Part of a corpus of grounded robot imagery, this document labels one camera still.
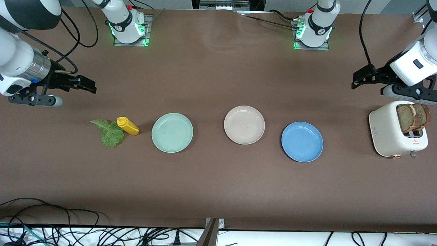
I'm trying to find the brown bread slice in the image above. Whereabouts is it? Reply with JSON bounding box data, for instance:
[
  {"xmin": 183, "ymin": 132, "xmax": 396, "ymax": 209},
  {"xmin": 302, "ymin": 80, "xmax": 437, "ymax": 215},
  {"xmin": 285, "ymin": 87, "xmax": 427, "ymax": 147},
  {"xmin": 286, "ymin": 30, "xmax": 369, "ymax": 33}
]
[
  {"xmin": 396, "ymin": 104, "xmax": 418, "ymax": 134},
  {"xmin": 414, "ymin": 104, "xmax": 432, "ymax": 131}
]

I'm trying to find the green lettuce leaf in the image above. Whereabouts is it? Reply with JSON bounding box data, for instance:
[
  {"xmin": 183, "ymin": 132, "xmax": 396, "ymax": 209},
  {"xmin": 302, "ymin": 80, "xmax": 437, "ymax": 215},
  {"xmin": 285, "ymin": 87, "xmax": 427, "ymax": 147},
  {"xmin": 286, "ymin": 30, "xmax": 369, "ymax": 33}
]
[{"xmin": 90, "ymin": 119, "xmax": 125, "ymax": 148}]

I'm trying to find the yellow mustard squeeze bottle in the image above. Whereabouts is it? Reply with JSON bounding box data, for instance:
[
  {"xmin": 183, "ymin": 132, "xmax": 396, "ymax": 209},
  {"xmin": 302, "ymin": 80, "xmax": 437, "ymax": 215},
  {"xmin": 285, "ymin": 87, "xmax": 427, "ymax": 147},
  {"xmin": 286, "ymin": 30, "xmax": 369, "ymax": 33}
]
[{"xmin": 117, "ymin": 117, "xmax": 140, "ymax": 136}]

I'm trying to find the blue plate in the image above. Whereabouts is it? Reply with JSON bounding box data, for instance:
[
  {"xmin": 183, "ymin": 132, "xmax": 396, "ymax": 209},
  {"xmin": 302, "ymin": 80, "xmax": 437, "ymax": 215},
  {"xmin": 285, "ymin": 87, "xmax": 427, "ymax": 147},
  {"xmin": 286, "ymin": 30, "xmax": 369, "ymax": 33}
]
[{"xmin": 281, "ymin": 122, "xmax": 324, "ymax": 163}]

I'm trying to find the mint green plate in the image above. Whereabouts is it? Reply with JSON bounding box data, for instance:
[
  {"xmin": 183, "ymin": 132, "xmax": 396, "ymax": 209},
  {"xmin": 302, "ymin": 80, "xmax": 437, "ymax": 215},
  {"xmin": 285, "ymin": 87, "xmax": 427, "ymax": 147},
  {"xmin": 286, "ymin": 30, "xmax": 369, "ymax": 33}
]
[{"xmin": 151, "ymin": 113, "xmax": 194, "ymax": 153}]

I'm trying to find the beige plate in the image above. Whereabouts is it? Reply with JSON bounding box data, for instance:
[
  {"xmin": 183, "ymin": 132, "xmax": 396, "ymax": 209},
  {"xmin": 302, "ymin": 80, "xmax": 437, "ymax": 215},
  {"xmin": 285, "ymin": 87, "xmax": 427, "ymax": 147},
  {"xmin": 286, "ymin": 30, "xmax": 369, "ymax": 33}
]
[{"xmin": 224, "ymin": 105, "xmax": 266, "ymax": 145}]

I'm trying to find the cream white toaster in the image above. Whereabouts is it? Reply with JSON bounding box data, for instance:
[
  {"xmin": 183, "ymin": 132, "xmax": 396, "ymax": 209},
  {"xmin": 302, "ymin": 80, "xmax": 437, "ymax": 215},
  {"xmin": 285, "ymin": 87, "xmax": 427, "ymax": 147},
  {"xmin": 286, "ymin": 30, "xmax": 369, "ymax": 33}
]
[{"xmin": 368, "ymin": 100, "xmax": 429, "ymax": 158}]

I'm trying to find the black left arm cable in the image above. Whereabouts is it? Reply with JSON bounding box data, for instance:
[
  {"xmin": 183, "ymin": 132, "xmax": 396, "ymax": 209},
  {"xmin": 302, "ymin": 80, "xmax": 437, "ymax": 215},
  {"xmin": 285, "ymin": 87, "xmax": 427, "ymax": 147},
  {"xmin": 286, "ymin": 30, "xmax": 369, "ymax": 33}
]
[{"xmin": 359, "ymin": 0, "xmax": 379, "ymax": 77}]

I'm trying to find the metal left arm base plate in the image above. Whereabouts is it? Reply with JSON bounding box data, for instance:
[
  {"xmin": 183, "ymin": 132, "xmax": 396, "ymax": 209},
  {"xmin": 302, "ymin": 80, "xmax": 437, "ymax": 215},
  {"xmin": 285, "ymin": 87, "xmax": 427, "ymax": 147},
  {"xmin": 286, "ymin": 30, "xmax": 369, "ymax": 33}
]
[{"xmin": 293, "ymin": 19, "xmax": 330, "ymax": 51}]

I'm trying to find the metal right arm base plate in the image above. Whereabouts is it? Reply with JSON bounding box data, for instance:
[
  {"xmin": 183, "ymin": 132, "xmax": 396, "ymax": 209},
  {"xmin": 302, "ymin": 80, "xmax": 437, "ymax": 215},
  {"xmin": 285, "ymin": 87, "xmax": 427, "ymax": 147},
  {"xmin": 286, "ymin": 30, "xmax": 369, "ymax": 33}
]
[{"xmin": 113, "ymin": 14, "xmax": 152, "ymax": 47}]

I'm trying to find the black base cable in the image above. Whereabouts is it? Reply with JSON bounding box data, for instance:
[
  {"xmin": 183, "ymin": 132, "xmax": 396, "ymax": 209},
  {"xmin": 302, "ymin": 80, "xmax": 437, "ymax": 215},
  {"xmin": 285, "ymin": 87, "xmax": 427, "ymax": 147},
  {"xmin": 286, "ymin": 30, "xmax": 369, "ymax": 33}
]
[{"xmin": 239, "ymin": 10, "xmax": 301, "ymax": 30}]

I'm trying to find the black cable tangle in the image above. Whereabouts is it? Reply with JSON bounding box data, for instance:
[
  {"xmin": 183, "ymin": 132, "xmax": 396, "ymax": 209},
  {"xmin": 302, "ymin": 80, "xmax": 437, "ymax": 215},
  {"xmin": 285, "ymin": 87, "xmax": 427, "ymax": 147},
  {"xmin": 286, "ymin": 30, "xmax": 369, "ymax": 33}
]
[{"xmin": 0, "ymin": 197, "xmax": 205, "ymax": 246}]

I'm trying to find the black metal equipment frame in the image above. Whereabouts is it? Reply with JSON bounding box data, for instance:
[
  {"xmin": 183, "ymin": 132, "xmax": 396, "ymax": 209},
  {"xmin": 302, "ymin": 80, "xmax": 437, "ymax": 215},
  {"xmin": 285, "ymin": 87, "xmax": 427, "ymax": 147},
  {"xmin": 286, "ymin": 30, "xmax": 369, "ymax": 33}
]
[{"xmin": 191, "ymin": 0, "xmax": 265, "ymax": 12}]

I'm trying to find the teal cable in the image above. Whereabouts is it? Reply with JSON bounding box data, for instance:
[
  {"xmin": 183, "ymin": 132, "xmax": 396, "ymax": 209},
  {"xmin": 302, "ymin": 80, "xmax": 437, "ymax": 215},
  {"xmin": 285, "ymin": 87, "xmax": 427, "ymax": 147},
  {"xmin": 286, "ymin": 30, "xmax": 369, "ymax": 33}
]
[{"xmin": 0, "ymin": 222, "xmax": 46, "ymax": 246}]

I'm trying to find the looped black cable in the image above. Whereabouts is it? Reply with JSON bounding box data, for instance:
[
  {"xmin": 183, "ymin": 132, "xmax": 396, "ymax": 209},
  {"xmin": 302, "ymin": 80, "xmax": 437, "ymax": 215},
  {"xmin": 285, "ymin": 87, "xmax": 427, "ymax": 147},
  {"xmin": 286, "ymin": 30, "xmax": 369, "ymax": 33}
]
[{"xmin": 352, "ymin": 232, "xmax": 388, "ymax": 246}]

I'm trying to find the grey metal bracket post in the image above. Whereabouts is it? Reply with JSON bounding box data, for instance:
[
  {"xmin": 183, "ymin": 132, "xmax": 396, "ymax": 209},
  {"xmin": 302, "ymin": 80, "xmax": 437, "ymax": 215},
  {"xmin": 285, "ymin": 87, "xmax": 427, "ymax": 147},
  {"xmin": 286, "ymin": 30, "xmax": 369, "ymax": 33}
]
[{"xmin": 196, "ymin": 218, "xmax": 226, "ymax": 246}]

